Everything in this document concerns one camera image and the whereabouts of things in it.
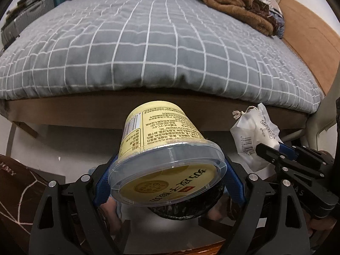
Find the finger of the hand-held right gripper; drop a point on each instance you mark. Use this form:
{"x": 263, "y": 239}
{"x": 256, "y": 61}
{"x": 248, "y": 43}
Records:
{"x": 287, "y": 149}
{"x": 268, "y": 151}

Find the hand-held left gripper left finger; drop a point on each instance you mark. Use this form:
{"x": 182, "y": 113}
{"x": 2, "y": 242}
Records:
{"x": 102, "y": 186}

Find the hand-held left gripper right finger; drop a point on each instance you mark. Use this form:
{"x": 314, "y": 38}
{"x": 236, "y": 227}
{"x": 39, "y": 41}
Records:
{"x": 235, "y": 186}

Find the white plastic packet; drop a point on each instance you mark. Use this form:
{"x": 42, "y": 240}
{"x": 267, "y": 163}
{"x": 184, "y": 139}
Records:
{"x": 252, "y": 132}

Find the trash bin with black bag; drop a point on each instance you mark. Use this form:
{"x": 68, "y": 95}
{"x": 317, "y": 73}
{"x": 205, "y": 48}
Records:
{"x": 186, "y": 212}

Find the yellow yogurt cup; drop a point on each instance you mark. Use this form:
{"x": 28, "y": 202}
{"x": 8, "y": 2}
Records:
{"x": 159, "y": 127}

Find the person's right hand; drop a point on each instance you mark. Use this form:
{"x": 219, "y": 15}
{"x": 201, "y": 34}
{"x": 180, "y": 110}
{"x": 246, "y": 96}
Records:
{"x": 321, "y": 223}

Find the person's left foot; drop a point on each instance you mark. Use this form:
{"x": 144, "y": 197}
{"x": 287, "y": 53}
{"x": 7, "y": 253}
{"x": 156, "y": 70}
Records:
{"x": 110, "y": 212}

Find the person's foot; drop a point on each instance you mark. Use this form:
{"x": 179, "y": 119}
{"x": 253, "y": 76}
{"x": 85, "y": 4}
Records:
{"x": 217, "y": 212}
{"x": 110, "y": 212}

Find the blue slipper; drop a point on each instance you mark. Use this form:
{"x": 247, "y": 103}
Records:
{"x": 119, "y": 209}

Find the person's right foot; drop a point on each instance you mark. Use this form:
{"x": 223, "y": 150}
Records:
{"x": 217, "y": 212}

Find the wooden headboard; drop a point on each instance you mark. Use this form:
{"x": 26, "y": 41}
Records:
{"x": 313, "y": 32}

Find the bed with grey checked cover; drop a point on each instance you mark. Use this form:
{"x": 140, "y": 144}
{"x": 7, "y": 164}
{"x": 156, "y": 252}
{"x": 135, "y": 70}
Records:
{"x": 132, "y": 45}

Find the patterned dark cloth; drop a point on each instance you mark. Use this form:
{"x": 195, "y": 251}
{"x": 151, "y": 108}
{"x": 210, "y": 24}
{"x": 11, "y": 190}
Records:
{"x": 268, "y": 0}

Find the brown fleece blanket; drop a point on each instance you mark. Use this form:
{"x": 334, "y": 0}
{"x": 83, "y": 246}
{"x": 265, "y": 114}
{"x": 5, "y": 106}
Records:
{"x": 231, "y": 0}

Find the grey suitcase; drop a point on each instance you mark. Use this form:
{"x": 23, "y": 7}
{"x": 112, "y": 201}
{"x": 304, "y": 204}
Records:
{"x": 29, "y": 16}

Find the white metal post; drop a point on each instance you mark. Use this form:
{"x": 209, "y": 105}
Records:
{"x": 318, "y": 117}

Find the wooden bed frame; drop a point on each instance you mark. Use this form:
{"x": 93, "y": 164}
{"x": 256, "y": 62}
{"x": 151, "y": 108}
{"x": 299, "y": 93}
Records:
{"x": 66, "y": 109}

